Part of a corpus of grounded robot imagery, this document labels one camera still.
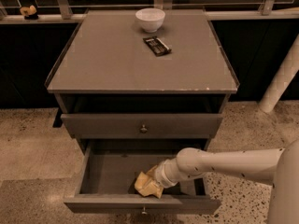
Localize metal railing frame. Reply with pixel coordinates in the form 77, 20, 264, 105
0, 0, 299, 23

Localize white ceramic bowl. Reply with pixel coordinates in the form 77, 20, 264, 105
135, 8, 165, 33

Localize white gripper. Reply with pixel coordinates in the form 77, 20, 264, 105
141, 159, 184, 199

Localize lower drawer round knob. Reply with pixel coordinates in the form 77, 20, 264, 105
141, 207, 148, 215

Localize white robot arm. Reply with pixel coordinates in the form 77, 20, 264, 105
136, 140, 299, 224

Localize upper grey drawer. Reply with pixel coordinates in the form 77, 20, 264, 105
61, 113, 222, 139

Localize grey wooden drawer cabinet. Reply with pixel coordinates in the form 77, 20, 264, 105
45, 8, 241, 161

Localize upper drawer round knob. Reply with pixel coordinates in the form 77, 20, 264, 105
139, 124, 148, 133

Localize drawer round knob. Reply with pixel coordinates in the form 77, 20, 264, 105
141, 207, 148, 215
139, 124, 148, 133

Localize black snack bar wrapper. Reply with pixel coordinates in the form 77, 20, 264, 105
143, 36, 172, 57

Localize open lower grey drawer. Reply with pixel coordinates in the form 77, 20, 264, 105
64, 139, 221, 215

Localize yellow sponge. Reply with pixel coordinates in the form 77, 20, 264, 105
135, 172, 164, 199

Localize small yellow black object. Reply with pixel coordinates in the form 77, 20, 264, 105
20, 5, 38, 20

